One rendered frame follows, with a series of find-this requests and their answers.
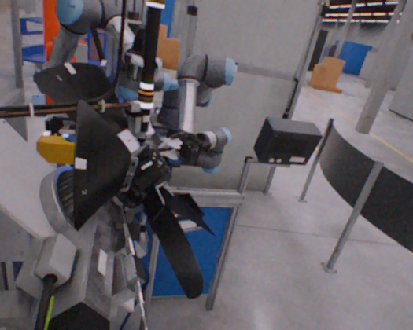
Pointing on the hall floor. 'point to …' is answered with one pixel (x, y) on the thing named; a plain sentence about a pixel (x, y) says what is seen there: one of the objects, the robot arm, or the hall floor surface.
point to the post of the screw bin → (150, 278)
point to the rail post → (223, 258)
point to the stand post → (7, 274)
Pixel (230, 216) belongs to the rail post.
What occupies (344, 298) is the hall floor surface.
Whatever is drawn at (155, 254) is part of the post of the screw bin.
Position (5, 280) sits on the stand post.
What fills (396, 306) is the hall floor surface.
